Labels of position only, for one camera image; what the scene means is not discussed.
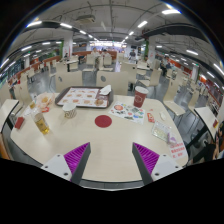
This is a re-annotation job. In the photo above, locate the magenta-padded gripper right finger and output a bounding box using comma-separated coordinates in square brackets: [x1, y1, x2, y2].
[131, 142, 184, 186]

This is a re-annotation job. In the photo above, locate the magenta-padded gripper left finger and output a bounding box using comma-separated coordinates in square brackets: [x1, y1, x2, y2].
[40, 142, 92, 186]

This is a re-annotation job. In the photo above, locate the clear tea bottle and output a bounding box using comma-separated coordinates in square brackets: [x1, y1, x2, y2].
[31, 107, 51, 136]

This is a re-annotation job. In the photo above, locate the white notice with red print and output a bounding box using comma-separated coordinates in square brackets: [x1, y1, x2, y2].
[169, 142, 188, 160]

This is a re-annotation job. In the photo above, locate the clear plastic bag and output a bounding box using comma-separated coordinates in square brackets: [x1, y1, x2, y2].
[151, 120, 178, 145]

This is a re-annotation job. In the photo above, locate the red sauce packet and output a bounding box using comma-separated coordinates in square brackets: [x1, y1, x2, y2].
[146, 112, 156, 124]

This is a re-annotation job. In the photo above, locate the flat round red coaster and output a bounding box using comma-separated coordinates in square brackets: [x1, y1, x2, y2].
[94, 114, 113, 129]

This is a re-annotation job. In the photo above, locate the white patterned paper cup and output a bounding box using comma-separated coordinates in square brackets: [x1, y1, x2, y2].
[62, 102, 78, 120]

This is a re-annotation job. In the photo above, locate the colourful printed leaflet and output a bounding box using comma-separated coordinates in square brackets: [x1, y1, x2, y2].
[108, 101, 147, 126]

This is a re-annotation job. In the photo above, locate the brown tray with paper liner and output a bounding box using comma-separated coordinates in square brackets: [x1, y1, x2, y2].
[54, 85, 114, 110]

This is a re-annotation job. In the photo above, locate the tall red paper cup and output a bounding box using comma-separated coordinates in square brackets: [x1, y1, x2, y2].
[133, 85, 150, 109]

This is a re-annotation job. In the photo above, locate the small red box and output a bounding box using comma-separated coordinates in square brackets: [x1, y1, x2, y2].
[14, 116, 26, 130]

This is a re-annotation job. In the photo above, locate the crumpled food wrapper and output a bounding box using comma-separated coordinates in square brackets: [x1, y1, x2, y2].
[33, 92, 56, 113]

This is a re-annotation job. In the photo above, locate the cream side table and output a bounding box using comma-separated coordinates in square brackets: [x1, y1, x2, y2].
[0, 98, 20, 134]
[194, 105, 221, 141]

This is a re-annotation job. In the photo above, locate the white paper napkin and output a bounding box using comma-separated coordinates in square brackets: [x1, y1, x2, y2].
[99, 84, 112, 96]

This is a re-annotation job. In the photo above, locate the cream chair with round hole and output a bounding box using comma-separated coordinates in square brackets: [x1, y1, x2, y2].
[54, 70, 84, 94]
[95, 70, 130, 97]

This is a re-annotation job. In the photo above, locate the cream chairs group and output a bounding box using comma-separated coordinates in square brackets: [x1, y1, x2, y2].
[0, 53, 224, 116]

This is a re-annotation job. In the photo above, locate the ceiling air conditioner unit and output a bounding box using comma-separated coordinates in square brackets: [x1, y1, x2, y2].
[74, 13, 97, 25]

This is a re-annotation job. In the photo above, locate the ceiling lights group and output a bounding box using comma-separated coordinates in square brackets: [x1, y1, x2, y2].
[0, 8, 224, 78]

